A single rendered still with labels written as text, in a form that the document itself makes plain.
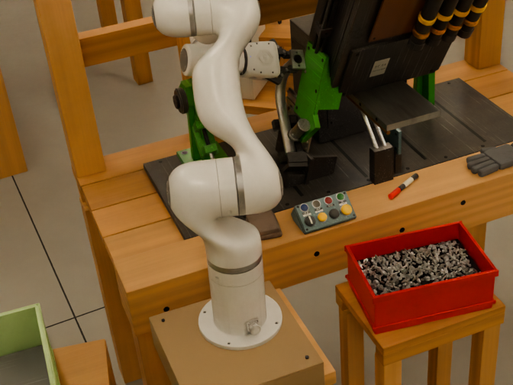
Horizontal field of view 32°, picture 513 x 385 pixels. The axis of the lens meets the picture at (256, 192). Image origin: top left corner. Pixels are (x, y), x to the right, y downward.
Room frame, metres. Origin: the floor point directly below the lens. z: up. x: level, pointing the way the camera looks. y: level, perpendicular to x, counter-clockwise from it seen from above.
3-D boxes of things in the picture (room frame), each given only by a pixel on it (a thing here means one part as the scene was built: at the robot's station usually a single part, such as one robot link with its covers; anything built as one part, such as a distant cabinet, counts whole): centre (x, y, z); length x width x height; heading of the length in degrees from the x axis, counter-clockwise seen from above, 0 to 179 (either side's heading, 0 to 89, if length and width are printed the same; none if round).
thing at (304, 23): (2.41, -0.31, 1.07); 0.30 x 0.18 x 0.34; 109
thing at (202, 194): (1.49, 0.09, 1.24); 0.19 x 0.12 x 0.24; 93
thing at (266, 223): (1.88, -0.01, 0.91); 0.10 x 0.08 x 0.03; 9
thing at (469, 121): (2.24, -0.26, 0.89); 1.10 x 0.42 x 0.02; 109
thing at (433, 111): (2.18, -0.36, 1.11); 0.39 x 0.16 x 0.03; 19
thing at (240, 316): (1.50, 0.06, 1.03); 0.19 x 0.19 x 0.18
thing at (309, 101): (2.16, -0.21, 1.17); 0.13 x 0.12 x 0.20; 109
